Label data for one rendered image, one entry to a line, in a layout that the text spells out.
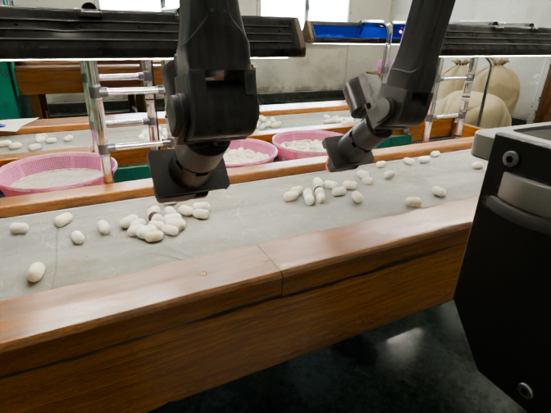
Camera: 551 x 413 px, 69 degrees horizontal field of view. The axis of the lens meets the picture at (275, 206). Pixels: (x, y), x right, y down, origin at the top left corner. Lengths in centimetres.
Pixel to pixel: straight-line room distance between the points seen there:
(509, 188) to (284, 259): 43
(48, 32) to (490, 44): 99
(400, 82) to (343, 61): 641
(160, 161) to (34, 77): 293
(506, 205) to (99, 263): 59
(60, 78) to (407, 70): 300
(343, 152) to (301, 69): 590
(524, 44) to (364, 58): 610
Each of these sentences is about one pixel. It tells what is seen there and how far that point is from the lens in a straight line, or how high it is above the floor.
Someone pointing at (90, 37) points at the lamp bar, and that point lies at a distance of 74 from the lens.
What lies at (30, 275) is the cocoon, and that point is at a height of 76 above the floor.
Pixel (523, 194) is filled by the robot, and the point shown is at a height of 102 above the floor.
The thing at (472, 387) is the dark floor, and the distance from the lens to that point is 164.
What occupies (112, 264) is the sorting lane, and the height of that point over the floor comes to 74.
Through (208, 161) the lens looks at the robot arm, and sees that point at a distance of 47.
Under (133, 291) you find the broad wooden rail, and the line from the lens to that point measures 59.
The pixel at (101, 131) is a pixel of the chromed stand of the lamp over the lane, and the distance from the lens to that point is 94.
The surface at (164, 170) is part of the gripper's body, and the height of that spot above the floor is 92.
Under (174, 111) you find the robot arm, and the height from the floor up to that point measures 102.
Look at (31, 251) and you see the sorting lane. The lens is 79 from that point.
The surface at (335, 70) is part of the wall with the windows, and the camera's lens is 703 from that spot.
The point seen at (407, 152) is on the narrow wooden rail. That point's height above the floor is 76.
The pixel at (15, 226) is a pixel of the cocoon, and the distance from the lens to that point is 86.
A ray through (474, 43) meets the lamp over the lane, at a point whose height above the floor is 107.
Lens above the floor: 110
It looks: 24 degrees down
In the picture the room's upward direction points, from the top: 2 degrees clockwise
